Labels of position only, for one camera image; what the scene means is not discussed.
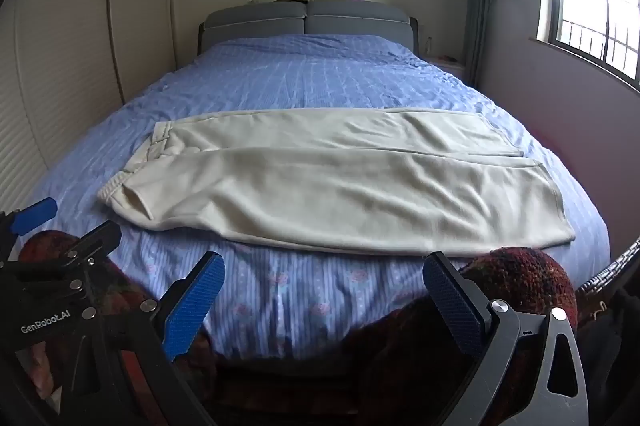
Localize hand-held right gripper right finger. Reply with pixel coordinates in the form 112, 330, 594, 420
422, 252, 589, 426

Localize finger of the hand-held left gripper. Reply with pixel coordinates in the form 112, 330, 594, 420
0, 198, 57, 257
20, 220, 123, 291

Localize white wardrobe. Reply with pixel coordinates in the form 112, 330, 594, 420
0, 0, 178, 227

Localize grey padded headboard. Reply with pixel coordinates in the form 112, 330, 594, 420
198, 0, 419, 55

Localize cream pants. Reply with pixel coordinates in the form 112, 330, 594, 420
96, 108, 577, 257

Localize dark cloth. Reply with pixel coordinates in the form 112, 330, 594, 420
575, 291, 640, 426

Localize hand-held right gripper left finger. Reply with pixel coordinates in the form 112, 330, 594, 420
55, 252, 226, 426

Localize wicker basket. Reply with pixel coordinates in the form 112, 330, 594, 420
575, 238, 640, 307

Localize white nightstand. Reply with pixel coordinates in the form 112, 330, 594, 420
425, 53, 471, 81

